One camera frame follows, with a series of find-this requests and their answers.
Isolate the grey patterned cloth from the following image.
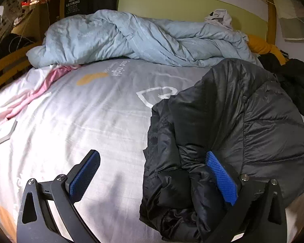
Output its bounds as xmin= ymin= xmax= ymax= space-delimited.
xmin=4 ymin=0 xmax=33 ymax=16

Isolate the white desk lamp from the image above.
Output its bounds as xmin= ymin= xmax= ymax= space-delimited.
xmin=0 ymin=120 xmax=18 ymax=148

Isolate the dark coat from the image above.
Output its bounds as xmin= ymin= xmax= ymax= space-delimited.
xmin=258 ymin=53 xmax=304 ymax=122

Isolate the white garment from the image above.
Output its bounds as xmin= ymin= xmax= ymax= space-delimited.
xmin=205 ymin=9 xmax=249 ymax=38

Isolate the yellow pillow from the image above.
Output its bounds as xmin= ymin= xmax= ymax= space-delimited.
xmin=247 ymin=34 xmax=287 ymax=65

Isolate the pink and white cloth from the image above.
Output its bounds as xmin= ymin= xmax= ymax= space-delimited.
xmin=0 ymin=64 xmax=81 ymax=127

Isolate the pastel checked hanging curtain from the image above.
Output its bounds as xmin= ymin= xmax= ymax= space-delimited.
xmin=271 ymin=0 xmax=304 ymax=41

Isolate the light blue duvet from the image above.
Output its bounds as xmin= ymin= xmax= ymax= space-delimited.
xmin=27 ymin=10 xmax=264 ymax=69

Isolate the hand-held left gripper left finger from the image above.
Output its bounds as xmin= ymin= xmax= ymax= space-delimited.
xmin=16 ymin=150 xmax=101 ymax=243

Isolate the grey printed bed sheet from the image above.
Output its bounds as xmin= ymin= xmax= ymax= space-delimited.
xmin=0 ymin=58 xmax=304 ymax=243

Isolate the brown cardboard box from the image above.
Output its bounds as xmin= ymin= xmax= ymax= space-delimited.
xmin=11 ymin=6 xmax=51 ymax=37

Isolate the black down jacket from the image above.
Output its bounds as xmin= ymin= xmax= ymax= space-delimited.
xmin=139 ymin=58 xmax=304 ymax=242

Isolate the dark bag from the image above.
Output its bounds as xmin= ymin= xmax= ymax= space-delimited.
xmin=0 ymin=34 xmax=38 ymax=64

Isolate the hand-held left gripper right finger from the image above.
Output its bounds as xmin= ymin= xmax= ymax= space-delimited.
xmin=205 ymin=151 xmax=287 ymax=243

